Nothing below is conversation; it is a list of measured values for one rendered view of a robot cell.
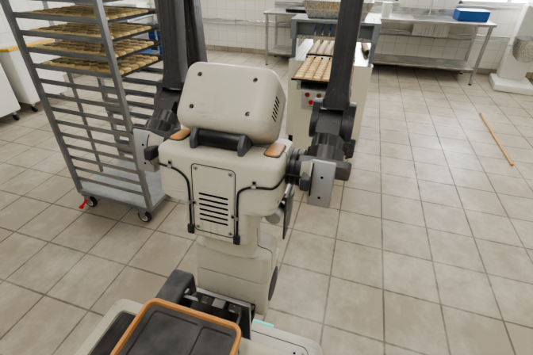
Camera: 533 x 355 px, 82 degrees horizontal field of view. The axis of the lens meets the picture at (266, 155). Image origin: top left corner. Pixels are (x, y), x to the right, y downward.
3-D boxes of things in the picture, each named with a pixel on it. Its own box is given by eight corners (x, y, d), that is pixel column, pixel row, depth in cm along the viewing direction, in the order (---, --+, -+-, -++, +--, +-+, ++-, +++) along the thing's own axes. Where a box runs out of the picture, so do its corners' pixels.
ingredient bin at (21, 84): (36, 115, 363) (7, 48, 322) (-2, 107, 381) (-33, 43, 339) (74, 99, 406) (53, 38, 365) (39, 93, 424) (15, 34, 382)
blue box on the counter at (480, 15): (457, 20, 448) (460, 10, 440) (451, 17, 472) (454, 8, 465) (487, 22, 440) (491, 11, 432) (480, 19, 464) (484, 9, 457)
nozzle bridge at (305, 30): (295, 51, 298) (297, 13, 280) (372, 57, 283) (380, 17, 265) (288, 59, 271) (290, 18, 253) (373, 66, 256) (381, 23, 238)
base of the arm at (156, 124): (128, 131, 77) (170, 138, 74) (139, 103, 79) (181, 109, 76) (146, 144, 85) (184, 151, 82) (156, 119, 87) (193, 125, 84)
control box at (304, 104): (301, 107, 218) (302, 88, 210) (335, 111, 213) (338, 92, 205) (300, 108, 215) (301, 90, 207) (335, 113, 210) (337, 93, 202)
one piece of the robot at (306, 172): (293, 210, 66) (306, 212, 65) (297, 164, 61) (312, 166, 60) (303, 182, 77) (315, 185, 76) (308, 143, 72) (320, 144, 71)
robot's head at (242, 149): (241, 185, 63) (242, 139, 59) (188, 174, 66) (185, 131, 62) (252, 169, 70) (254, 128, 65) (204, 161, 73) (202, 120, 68)
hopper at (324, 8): (306, 13, 277) (307, -3, 269) (370, 17, 265) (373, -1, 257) (301, 18, 253) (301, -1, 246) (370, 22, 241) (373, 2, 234)
